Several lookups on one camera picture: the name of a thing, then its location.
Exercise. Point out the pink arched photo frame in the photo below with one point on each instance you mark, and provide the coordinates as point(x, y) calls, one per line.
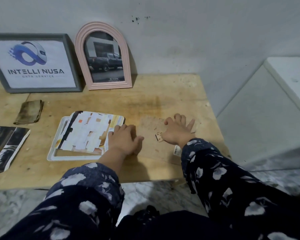
point(79, 47)

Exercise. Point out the person's right forearm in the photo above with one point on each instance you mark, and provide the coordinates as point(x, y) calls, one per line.
point(227, 187)

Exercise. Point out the white picture frame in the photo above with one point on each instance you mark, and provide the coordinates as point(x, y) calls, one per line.
point(51, 149)

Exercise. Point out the brown wiping cloth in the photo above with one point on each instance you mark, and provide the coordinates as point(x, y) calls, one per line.
point(28, 112)

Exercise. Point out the person's left hand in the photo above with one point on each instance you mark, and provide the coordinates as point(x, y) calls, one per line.
point(125, 141)

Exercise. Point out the dark car photo print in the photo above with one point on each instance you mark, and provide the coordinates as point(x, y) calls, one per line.
point(5, 147)

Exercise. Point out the person's dark clothing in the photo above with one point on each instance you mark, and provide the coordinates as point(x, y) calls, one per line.
point(165, 227)

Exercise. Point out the white logo print paper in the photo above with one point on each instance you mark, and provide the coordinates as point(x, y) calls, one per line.
point(60, 59)

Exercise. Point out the grey framed Intelli Nusa sign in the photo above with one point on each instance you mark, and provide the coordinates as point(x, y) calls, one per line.
point(45, 89)

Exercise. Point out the person's right hand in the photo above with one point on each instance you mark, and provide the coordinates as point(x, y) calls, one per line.
point(178, 133)

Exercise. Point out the small brown backing board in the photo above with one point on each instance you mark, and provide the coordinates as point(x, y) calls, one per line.
point(155, 152)

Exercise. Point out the person's left forearm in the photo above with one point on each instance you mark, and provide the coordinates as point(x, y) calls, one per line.
point(77, 202)

